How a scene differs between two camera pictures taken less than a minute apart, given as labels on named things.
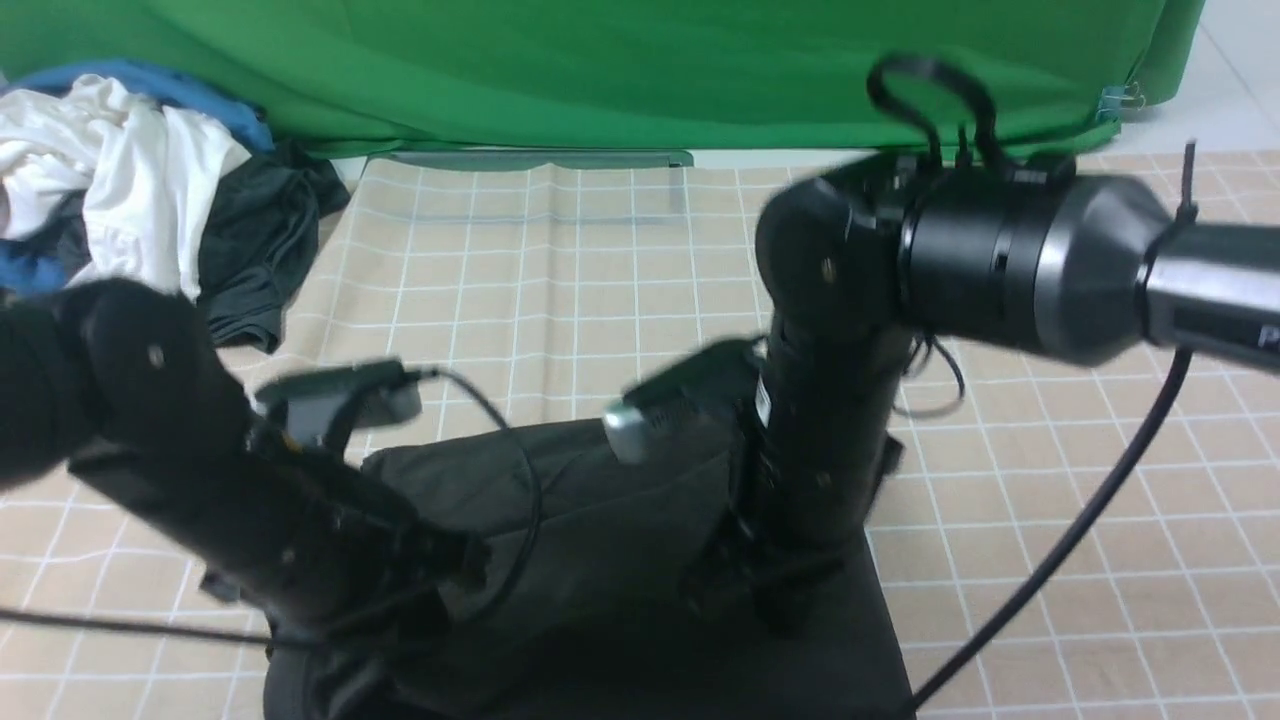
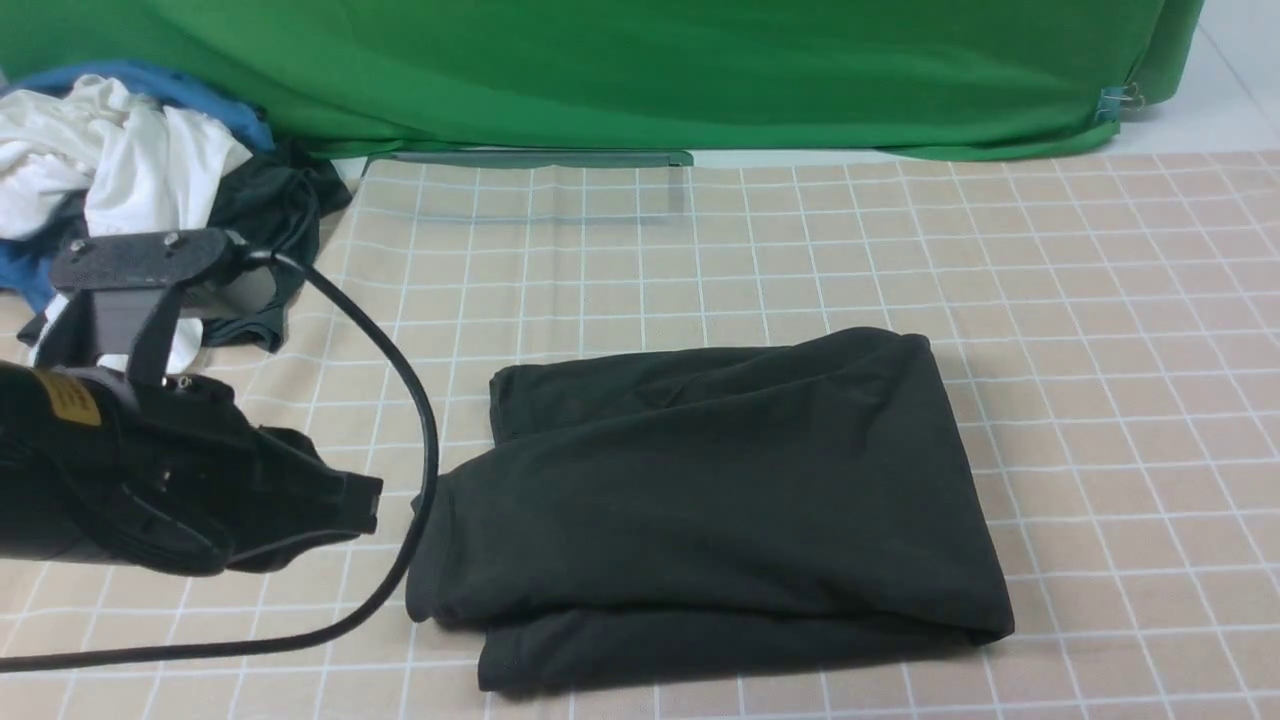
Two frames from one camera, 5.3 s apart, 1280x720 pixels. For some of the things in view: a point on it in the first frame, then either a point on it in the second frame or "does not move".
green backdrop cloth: [624, 78] does not move
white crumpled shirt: [149, 170] does not move
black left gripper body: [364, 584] → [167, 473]
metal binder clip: [1114, 98] does not move
